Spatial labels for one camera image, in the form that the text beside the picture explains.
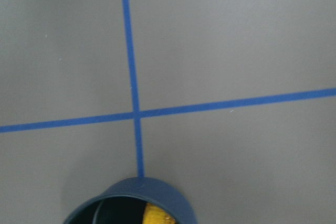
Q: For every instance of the yellow corn cob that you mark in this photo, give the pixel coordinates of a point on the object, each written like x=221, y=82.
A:
x=156, y=215

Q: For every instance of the dark blue saucepan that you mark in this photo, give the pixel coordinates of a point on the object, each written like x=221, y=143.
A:
x=125, y=202

